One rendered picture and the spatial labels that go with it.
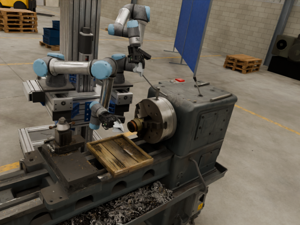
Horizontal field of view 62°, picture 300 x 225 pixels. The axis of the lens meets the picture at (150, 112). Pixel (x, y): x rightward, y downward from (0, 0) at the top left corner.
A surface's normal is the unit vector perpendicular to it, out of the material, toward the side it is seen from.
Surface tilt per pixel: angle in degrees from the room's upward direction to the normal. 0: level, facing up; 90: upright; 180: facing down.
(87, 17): 90
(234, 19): 90
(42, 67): 91
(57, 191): 0
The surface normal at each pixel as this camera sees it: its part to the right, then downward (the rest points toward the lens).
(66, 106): 0.53, 0.42
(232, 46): -0.75, 0.17
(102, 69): -0.08, 0.39
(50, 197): 0.15, -0.90
